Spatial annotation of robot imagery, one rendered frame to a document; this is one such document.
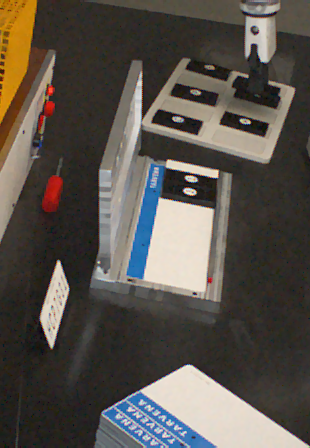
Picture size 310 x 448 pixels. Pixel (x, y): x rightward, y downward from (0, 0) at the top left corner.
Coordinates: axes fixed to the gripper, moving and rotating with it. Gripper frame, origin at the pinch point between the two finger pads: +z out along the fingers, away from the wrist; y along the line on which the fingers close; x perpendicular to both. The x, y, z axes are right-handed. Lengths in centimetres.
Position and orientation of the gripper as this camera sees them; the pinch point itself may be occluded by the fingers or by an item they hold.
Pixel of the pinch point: (258, 79)
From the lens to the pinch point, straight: 254.7
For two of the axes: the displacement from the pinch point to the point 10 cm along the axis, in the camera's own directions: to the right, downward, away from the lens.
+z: 0.2, 8.9, 4.6
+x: -9.6, -1.2, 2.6
